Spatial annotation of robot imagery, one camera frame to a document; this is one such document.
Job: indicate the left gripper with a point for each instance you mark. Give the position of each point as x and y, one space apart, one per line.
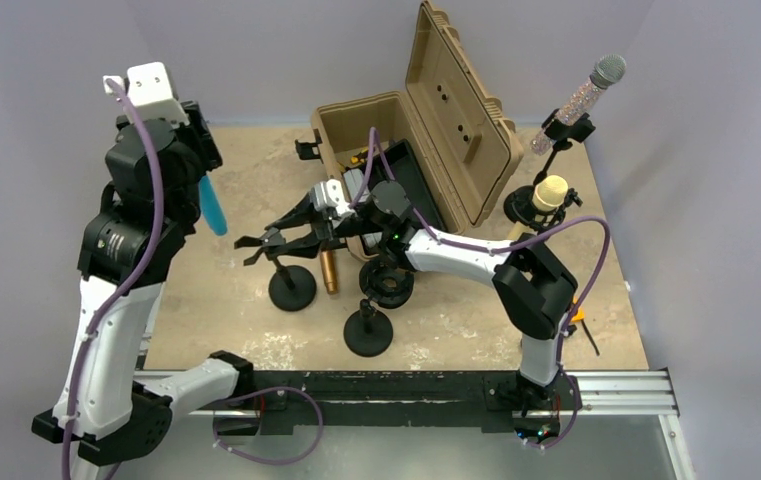
195 136

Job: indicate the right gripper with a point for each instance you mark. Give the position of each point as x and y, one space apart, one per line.
310 247

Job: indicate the black round-base mic stand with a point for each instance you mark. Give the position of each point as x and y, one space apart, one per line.
292 287

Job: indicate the blue microphone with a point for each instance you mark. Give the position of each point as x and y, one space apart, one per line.
211 209

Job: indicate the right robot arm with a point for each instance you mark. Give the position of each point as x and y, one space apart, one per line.
534 287

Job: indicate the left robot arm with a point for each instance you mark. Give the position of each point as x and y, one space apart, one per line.
159 189

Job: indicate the gold microphone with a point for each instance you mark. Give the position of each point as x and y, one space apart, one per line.
329 271

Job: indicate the cream yellow microphone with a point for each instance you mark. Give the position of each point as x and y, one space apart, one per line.
552 189

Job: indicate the black clip mic stand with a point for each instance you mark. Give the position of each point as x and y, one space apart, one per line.
564 137

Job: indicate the glitter silver microphone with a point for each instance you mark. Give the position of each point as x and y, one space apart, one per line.
607 71

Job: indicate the grey small parts case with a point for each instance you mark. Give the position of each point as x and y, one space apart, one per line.
354 178

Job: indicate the yellow black tool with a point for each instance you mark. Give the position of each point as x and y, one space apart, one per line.
358 159

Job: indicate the black toolbox tray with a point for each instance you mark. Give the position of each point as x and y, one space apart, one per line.
407 172

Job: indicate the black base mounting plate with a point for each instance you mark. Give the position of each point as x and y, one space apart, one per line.
492 401

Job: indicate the tan plastic toolbox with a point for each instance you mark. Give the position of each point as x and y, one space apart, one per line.
466 147

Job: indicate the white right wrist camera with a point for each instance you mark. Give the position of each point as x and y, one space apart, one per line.
328 197

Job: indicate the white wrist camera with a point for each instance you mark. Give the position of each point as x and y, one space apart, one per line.
150 90
328 197

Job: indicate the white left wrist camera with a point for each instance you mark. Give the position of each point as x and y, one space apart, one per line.
150 90

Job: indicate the black shock-mount desk stand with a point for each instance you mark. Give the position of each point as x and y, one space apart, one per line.
368 332

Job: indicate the black tripod shock-mount stand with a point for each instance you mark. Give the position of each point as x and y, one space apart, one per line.
529 214

